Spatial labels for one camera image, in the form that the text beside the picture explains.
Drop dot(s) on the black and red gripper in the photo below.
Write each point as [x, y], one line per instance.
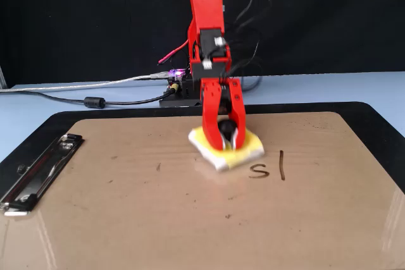
[210, 70]

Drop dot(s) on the yellow sponge with black knob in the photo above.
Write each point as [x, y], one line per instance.
[250, 150]

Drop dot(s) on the red robot arm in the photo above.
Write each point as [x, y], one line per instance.
[205, 4]

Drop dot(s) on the yellow power jack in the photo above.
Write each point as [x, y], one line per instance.
[174, 87]

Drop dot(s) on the brown clipboard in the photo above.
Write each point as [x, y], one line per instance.
[202, 219]

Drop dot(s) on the black mat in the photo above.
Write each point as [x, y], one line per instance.
[379, 124]

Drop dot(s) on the metal clipboard clip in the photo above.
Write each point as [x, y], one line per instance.
[38, 175]

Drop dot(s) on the metal post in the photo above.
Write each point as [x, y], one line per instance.
[2, 77]

